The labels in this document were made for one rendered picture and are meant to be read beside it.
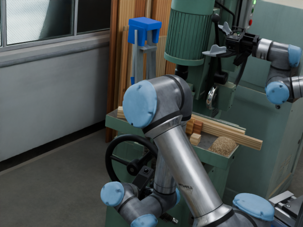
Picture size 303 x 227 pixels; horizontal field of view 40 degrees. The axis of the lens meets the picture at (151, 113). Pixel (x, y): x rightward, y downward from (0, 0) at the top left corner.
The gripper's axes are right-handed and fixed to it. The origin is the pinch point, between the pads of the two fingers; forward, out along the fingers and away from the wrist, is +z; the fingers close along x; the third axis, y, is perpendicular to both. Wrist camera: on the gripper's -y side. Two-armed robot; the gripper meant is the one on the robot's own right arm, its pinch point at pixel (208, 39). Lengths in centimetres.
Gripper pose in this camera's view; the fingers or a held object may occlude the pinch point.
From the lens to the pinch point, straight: 167.7
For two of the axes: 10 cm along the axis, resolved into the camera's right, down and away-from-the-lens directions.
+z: -8.7, -2.9, 3.9
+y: -1.9, -5.3, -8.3
